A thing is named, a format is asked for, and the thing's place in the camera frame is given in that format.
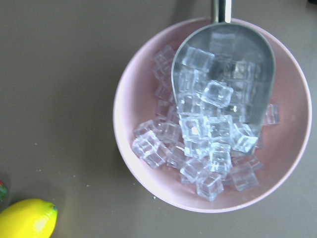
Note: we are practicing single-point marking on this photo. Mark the pink bowl with ice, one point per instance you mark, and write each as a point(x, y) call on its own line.
point(149, 135)

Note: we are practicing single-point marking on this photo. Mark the metal ice scoop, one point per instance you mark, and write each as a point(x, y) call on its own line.
point(222, 77)

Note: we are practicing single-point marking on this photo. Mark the whole lemon upper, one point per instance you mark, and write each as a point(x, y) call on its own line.
point(29, 218)

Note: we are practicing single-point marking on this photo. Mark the small red strawberry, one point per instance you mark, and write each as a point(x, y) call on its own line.
point(3, 191)

